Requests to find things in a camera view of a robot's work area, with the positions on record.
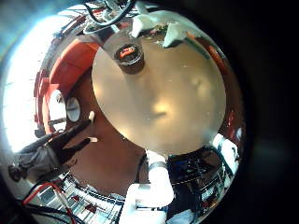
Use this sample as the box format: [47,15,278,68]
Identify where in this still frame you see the white crumpled cloth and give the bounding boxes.
[130,12,159,39]

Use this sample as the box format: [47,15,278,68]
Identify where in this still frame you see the metal shelf rack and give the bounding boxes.
[36,173,125,224]

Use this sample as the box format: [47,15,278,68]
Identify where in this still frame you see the small round white disc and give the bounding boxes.
[65,96,82,123]

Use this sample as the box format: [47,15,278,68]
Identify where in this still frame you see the red cable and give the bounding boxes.
[21,181,77,224]

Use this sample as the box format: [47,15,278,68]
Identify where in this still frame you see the large round white disc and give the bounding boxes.
[48,89,67,132]

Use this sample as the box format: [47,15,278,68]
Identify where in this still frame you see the dark round vase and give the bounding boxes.
[113,43,146,75]

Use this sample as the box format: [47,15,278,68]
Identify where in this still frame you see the black cable loop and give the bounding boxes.
[83,0,138,28]

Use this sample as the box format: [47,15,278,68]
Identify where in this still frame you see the white flower bouquet green stems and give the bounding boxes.
[162,21,213,61]

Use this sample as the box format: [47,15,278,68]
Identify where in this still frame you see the orange red sofa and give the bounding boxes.
[33,38,101,135]

